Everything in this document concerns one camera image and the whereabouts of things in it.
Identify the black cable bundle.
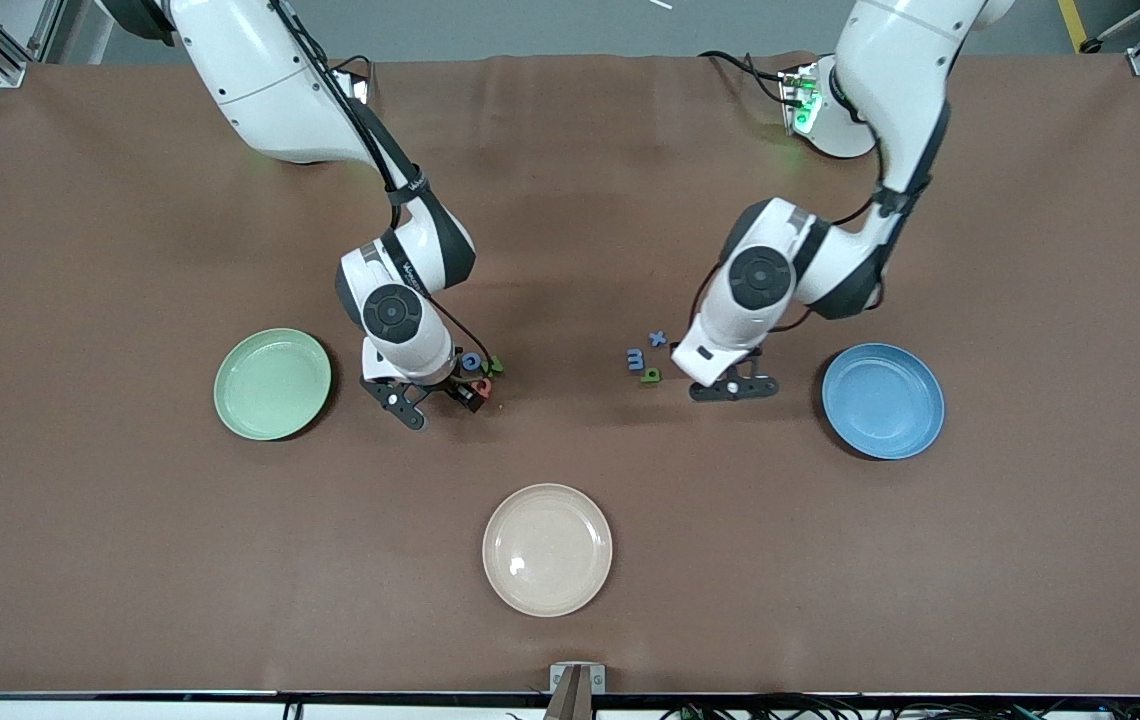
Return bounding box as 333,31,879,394
660,686,1140,720

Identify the green plate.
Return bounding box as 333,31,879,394
213,328,333,442

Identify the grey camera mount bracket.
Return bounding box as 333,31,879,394
545,663,607,720

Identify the beige plate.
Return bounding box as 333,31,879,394
482,483,614,618

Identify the black stand leg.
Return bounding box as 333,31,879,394
1079,0,1140,54

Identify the brown table mat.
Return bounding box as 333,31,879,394
0,52,1140,697

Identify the yellow floor tape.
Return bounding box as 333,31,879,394
1058,0,1089,53

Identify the blue plate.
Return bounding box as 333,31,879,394
821,343,946,461

